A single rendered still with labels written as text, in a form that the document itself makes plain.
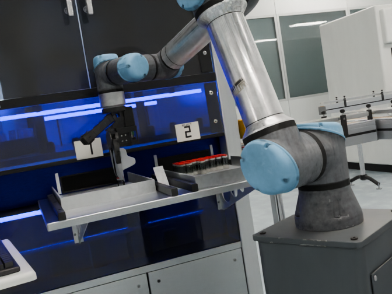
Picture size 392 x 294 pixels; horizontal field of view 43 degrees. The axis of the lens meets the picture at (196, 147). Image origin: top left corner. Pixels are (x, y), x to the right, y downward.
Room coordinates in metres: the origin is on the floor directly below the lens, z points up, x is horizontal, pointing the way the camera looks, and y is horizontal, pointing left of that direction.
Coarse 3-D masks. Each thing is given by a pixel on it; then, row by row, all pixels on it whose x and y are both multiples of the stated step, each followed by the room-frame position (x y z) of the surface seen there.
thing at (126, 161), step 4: (120, 148) 1.45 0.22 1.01; (120, 152) 1.45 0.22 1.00; (124, 152) 1.45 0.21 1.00; (124, 156) 1.45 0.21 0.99; (128, 156) 1.45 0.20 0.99; (124, 160) 1.45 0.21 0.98; (128, 160) 1.45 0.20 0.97; (132, 160) 1.45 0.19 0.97; (116, 164) 1.43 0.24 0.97; (120, 164) 1.43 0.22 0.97; (124, 164) 1.45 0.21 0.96; (128, 164) 1.45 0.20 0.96; (132, 164) 1.45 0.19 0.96; (116, 168) 1.44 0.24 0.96; (120, 168) 1.44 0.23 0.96; (124, 168) 1.45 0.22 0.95; (116, 172) 1.45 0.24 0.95; (120, 172) 1.44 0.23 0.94; (120, 176) 1.45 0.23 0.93
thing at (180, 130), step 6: (180, 126) 1.70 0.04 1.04; (192, 126) 1.71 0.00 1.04; (198, 126) 1.72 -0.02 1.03; (180, 132) 1.70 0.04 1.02; (192, 132) 1.71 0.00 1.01; (198, 132) 1.72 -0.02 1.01; (180, 138) 1.69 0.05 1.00; (186, 138) 1.70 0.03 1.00; (192, 138) 1.71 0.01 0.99; (198, 138) 1.72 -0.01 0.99
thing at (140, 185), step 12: (132, 180) 1.65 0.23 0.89; (144, 180) 1.49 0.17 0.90; (72, 192) 1.64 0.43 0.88; (84, 192) 1.59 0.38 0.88; (96, 192) 1.34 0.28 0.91; (108, 192) 1.35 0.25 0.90; (120, 192) 1.36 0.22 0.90; (132, 192) 1.37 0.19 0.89; (144, 192) 1.38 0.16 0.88; (60, 204) 1.34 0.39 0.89; (72, 204) 1.31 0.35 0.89; (84, 204) 1.32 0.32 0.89
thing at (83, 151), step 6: (96, 138) 1.60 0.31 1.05; (78, 144) 1.58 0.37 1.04; (96, 144) 1.60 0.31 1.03; (78, 150) 1.58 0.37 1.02; (84, 150) 1.59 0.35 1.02; (90, 150) 1.59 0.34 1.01; (96, 150) 1.60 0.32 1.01; (102, 150) 1.60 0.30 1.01; (78, 156) 1.58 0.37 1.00; (84, 156) 1.58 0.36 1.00; (90, 156) 1.59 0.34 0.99; (96, 156) 1.60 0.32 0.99
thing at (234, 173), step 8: (232, 160) 1.70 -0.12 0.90; (232, 168) 1.62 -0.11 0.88; (240, 168) 1.35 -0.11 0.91; (168, 176) 1.55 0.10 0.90; (176, 176) 1.47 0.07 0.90; (184, 176) 1.39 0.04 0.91; (192, 176) 1.32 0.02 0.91; (200, 176) 1.31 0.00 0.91; (208, 176) 1.32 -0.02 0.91; (216, 176) 1.33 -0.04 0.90; (224, 176) 1.34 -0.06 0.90; (232, 176) 1.34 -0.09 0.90; (240, 176) 1.35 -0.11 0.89; (200, 184) 1.31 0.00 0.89; (208, 184) 1.32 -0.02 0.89; (216, 184) 1.33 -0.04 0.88
